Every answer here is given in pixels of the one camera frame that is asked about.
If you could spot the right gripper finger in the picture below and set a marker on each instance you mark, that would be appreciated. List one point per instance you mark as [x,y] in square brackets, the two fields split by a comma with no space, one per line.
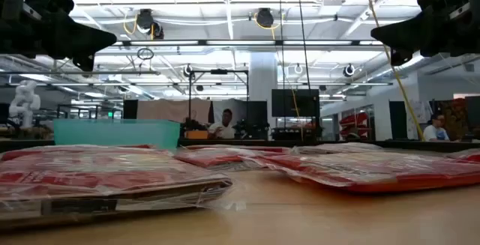
[395,43]
[397,30]

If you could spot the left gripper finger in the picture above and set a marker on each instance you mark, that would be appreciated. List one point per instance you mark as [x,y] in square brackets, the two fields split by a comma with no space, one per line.
[93,47]
[93,34]

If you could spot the red microwave popcorn bag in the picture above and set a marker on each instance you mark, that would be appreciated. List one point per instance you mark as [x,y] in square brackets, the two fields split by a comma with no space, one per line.
[337,147]
[375,174]
[243,148]
[213,160]
[112,185]
[138,146]
[93,155]
[467,157]

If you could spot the black bench robot arm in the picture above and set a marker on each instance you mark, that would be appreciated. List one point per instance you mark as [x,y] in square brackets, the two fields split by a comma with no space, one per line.
[251,127]
[191,124]

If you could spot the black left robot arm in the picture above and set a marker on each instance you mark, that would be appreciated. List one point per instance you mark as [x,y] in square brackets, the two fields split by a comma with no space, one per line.
[11,31]

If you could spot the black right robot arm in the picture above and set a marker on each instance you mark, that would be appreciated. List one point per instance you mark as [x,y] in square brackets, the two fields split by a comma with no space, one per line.
[473,31]

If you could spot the black upright panel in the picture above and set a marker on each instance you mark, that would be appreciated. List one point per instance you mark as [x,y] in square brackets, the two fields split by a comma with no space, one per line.
[130,109]

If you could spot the black door panel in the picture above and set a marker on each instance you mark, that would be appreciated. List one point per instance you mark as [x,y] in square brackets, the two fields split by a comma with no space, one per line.
[397,119]

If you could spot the red curved objects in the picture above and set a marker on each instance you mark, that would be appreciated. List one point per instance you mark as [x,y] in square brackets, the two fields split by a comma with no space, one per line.
[354,119]

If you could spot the teal plastic basket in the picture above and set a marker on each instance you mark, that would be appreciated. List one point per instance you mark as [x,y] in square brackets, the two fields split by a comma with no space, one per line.
[112,134]

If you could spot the person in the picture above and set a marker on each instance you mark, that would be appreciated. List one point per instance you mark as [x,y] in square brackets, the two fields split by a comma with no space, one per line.
[223,127]
[435,130]

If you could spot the beige fabric backdrop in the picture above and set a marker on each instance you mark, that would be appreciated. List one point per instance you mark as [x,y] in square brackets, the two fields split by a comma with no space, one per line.
[168,110]

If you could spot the black monitor screen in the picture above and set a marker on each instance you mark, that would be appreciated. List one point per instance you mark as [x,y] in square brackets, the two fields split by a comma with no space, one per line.
[296,102]

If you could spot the black equipment bench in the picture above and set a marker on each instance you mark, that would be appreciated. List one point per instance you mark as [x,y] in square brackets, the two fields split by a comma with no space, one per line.
[296,132]

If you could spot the orange box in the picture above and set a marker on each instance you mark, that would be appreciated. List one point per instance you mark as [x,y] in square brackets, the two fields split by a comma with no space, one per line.
[197,134]

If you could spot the long ceiling light bar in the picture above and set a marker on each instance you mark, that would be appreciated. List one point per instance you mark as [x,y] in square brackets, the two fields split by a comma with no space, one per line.
[240,42]

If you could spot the grey fabric backdrop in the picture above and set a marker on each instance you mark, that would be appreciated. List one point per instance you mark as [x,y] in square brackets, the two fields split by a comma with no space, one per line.
[240,110]

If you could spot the patterned wall tapestry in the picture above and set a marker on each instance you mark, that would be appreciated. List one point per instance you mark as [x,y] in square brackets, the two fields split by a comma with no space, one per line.
[453,117]

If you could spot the black metal table frame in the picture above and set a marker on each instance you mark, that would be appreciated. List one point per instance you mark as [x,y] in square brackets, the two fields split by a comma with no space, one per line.
[412,145]

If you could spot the black camera rig frame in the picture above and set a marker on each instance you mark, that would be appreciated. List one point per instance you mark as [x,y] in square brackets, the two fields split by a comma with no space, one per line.
[219,71]

